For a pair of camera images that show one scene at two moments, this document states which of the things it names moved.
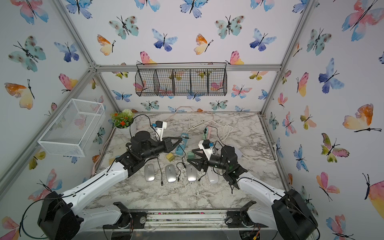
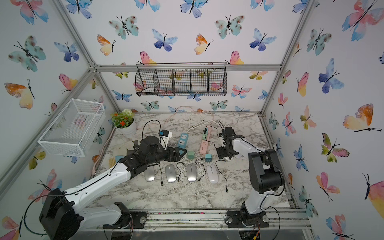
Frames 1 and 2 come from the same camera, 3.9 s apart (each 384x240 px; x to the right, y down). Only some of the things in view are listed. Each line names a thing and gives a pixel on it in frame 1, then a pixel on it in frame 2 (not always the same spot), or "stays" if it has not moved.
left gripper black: (167, 145) → (175, 154)
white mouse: (213, 176) stays
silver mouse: (191, 173) stays
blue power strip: (181, 147) stays
